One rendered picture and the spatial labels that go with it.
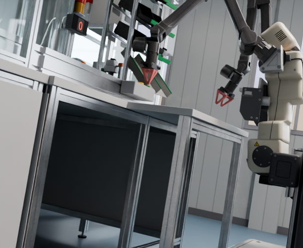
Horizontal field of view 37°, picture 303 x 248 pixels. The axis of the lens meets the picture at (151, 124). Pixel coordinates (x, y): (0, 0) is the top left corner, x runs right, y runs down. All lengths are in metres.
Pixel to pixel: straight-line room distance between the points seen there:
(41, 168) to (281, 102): 1.23
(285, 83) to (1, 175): 1.40
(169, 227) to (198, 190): 3.58
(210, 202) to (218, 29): 2.08
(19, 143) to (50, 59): 0.33
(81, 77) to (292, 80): 1.03
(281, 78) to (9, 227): 1.40
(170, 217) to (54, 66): 0.74
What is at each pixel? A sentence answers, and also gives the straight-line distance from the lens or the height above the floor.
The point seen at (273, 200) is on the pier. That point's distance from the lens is 5.07.
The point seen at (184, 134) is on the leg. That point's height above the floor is 0.75.
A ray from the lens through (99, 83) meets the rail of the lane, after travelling 1.85.
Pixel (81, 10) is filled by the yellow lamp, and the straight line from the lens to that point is 2.22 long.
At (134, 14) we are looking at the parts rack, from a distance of 2.53.
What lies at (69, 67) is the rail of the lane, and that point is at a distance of 1.68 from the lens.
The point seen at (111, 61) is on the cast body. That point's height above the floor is 1.07.
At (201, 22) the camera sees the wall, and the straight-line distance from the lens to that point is 5.72.
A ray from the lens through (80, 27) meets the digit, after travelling 2.20.
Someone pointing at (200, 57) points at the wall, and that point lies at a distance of 5.59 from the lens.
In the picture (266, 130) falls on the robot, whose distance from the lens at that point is 2.19.
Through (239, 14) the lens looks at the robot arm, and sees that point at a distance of 2.24.
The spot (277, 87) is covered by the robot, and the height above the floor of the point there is 1.06.
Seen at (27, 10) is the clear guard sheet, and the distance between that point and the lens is 1.48.
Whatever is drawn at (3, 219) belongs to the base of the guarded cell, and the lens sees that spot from 1.45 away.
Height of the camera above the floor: 0.67
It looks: 3 degrees up
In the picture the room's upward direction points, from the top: 9 degrees clockwise
